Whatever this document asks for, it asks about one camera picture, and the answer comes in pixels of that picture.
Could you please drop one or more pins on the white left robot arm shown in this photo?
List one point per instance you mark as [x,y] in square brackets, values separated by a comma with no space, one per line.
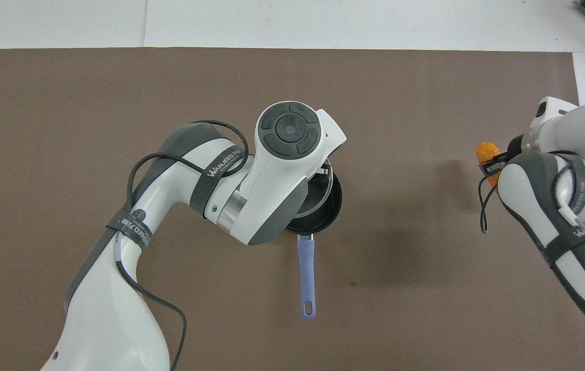
[117,309]

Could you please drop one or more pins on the brown table mat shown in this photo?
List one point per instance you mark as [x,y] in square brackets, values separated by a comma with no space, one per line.
[400,103]

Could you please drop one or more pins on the dark blue saucepan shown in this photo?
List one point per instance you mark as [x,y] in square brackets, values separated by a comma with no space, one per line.
[306,268]

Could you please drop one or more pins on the glass lid with blue knob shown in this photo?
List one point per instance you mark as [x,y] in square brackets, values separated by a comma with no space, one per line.
[318,193]

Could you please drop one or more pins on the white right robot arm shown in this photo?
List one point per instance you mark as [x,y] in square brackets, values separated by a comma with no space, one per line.
[575,154]

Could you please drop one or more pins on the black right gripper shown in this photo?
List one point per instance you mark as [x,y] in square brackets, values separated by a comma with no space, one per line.
[515,145]

